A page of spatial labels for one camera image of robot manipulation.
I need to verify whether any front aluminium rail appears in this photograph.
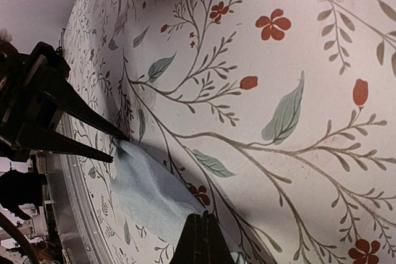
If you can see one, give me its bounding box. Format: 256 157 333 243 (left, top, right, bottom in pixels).
37 153 114 263

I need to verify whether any light blue cleaning cloth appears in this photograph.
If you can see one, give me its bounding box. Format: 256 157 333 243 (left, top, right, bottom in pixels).
110 139 246 263

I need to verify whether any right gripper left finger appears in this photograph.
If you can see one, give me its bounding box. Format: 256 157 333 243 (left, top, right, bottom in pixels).
174 214 202 264

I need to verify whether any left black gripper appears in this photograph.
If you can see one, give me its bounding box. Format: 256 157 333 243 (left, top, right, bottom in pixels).
1 41 128 163

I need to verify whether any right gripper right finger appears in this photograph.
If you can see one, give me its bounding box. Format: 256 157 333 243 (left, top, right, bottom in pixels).
201 211 234 264

